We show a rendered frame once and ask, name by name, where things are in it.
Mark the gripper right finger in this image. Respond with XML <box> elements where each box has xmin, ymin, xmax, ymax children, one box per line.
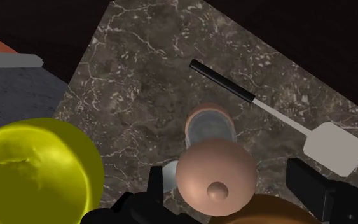
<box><xmin>285</xmin><ymin>157</ymin><xmax>358</xmax><ymax>224</ymax></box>

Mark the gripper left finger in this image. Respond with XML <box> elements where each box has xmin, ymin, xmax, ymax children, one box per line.
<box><xmin>81</xmin><ymin>165</ymin><xmax>202</xmax><ymax>224</ymax></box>

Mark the orange brown round object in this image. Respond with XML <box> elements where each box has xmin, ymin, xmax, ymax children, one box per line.
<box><xmin>209</xmin><ymin>193</ymin><xmax>322</xmax><ymax>224</ymax></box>

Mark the tan lidded glass jar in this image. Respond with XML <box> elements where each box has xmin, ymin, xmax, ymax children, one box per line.
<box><xmin>175</xmin><ymin>102</ymin><xmax>259</xmax><ymax>217</ymax></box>

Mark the yellow bowl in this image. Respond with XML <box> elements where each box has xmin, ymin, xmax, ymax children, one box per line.
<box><xmin>0</xmin><ymin>118</ymin><xmax>106</xmax><ymax>224</ymax></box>

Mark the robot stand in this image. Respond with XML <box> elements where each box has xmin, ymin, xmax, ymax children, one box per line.
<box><xmin>0</xmin><ymin>66</ymin><xmax>70</xmax><ymax>142</ymax></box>

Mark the spatula with black handle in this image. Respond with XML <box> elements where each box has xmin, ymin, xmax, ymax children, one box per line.
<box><xmin>189</xmin><ymin>59</ymin><xmax>358</xmax><ymax>178</ymax></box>

